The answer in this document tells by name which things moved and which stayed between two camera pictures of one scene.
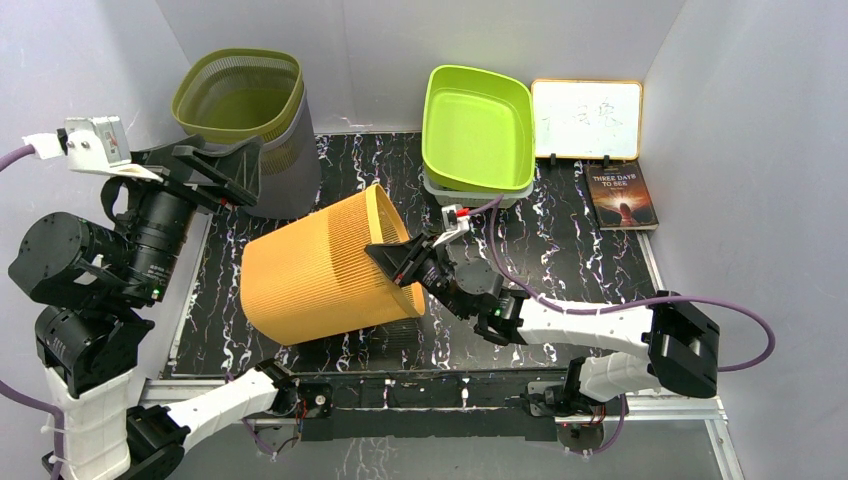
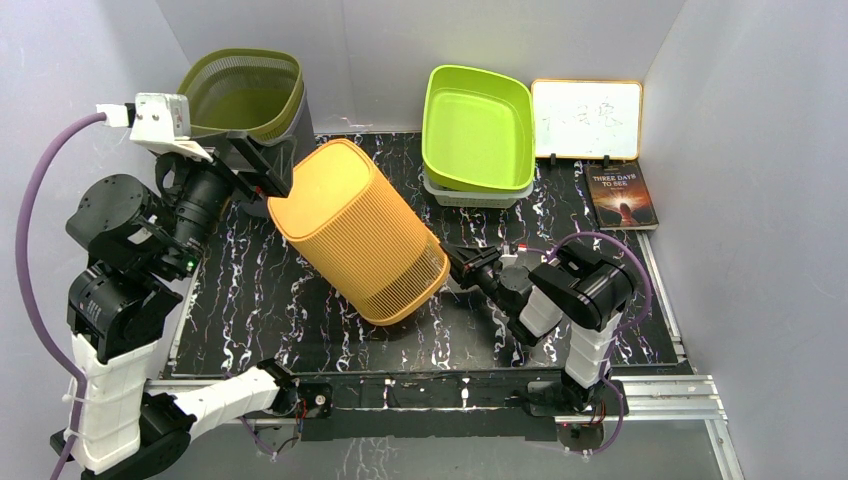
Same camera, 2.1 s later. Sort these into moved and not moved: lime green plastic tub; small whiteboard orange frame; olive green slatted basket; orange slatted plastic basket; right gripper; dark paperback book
Moved: right gripper; orange slatted plastic basket
Not moved: olive green slatted basket; small whiteboard orange frame; dark paperback book; lime green plastic tub
